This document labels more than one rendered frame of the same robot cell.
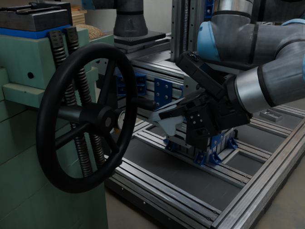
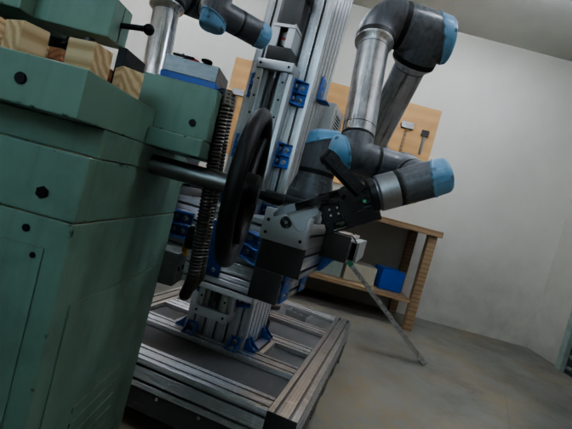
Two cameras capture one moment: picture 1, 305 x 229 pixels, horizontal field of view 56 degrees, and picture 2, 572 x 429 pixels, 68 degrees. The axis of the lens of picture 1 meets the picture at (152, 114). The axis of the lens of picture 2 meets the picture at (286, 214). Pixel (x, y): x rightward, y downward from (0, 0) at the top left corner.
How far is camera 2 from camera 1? 0.49 m
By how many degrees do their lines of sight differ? 34
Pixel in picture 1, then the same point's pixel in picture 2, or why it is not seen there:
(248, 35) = (377, 151)
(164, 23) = not seen: hidden behind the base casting
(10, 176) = (111, 241)
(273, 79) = (408, 177)
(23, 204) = (103, 292)
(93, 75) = not seen: hidden behind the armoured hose
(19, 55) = (185, 100)
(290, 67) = (420, 168)
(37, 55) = (213, 104)
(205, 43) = (341, 149)
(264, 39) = (389, 156)
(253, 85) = (392, 180)
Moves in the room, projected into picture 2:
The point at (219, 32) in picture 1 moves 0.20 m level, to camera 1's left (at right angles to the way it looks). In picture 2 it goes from (354, 142) to (271, 113)
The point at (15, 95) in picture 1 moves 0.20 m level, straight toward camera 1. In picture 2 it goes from (166, 139) to (253, 157)
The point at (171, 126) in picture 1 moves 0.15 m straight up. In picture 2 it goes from (303, 220) to (323, 148)
